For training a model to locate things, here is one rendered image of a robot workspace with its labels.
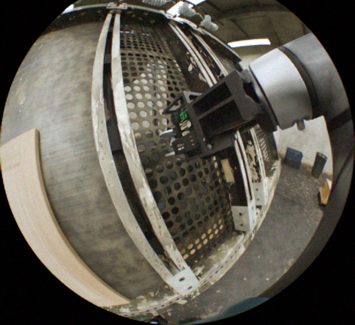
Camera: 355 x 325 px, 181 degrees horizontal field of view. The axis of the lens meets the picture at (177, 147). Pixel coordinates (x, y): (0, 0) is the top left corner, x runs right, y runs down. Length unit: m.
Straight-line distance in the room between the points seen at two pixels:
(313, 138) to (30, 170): 5.22
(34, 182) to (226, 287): 1.41
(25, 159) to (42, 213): 0.11
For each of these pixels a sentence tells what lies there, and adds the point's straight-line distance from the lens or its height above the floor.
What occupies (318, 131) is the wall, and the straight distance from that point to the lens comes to 5.02.
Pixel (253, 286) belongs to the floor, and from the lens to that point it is 1.50.
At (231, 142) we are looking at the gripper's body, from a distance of 0.16.
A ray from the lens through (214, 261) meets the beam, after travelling 0.44.
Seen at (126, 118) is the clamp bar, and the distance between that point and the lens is 0.19.
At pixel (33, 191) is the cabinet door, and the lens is 0.28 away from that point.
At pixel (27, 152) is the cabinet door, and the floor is 1.27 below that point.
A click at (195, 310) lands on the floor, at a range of 1.35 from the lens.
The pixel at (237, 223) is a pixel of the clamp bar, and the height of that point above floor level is 0.92.
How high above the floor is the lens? 1.31
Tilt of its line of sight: 21 degrees down
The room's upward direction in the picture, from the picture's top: straight up
